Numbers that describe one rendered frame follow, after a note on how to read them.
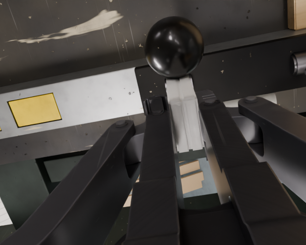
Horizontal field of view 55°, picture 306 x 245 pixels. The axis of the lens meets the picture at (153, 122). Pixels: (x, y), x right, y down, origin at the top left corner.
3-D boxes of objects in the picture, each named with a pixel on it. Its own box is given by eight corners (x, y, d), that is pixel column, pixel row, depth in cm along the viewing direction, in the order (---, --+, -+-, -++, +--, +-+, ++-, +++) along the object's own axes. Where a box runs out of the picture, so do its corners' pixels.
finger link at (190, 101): (182, 99, 15) (196, 97, 15) (175, 69, 21) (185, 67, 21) (191, 151, 16) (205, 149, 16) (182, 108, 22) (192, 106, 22)
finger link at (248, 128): (202, 123, 13) (269, 112, 13) (191, 92, 18) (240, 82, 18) (207, 152, 14) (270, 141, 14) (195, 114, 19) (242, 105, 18)
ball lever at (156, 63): (201, 103, 30) (212, 61, 16) (164, 110, 30) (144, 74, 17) (194, 67, 30) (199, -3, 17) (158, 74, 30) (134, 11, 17)
